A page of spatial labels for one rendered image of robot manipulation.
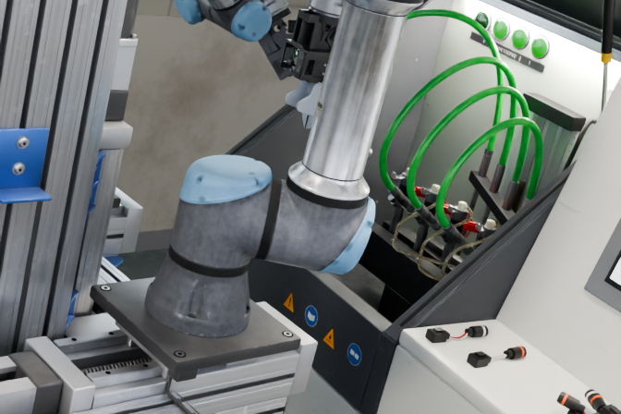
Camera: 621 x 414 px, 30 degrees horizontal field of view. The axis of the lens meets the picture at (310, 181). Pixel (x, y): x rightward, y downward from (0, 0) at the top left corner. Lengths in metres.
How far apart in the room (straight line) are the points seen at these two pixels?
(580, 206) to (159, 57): 2.32
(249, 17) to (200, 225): 0.61
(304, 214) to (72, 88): 0.35
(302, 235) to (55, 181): 0.34
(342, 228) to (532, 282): 0.56
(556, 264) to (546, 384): 0.23
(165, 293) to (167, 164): 2.66
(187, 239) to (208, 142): 2.76
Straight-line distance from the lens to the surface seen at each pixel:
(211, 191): 1.55
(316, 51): 1.98
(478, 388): 1.83
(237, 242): 1.58
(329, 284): 2.10
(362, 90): 1.52
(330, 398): 2.11
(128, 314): 1.64
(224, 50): 4.23
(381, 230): 2.32
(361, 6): 1.49
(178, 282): 1.61
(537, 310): 2.04
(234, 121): 4.38
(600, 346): 1.96
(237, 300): 1.63
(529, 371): 1.94
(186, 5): 2.20
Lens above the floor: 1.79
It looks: 19 degrees down
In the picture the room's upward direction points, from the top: 14 degrees clockwise
